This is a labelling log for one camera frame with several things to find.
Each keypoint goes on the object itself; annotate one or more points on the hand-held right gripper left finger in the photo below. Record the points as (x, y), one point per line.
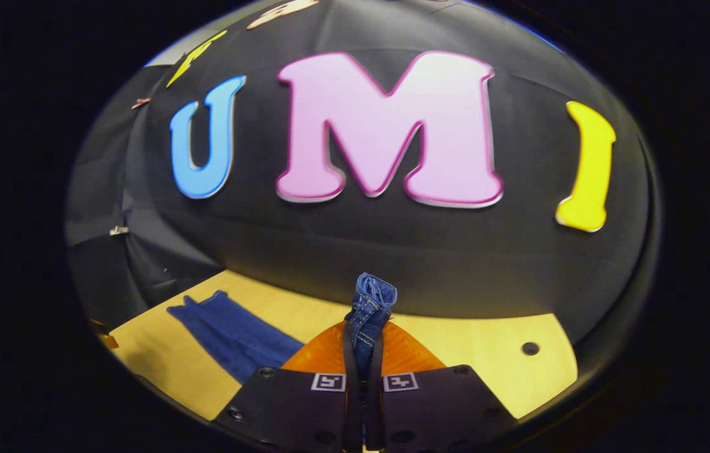
(350, 396)

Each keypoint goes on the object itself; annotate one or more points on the black backdrop cloth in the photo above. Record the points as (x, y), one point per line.
(392, 251)

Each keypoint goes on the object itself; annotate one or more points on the small red clip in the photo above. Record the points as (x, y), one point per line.
(139, 102)

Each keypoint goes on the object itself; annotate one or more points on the small white clip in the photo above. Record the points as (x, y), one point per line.
(119, 231)

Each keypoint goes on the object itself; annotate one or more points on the blue jeans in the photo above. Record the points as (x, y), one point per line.
(235, 333)

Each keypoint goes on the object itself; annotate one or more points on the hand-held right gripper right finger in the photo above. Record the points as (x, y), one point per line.
(375, 402)

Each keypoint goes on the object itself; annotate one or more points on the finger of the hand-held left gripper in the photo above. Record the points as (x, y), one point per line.
(107, 341)

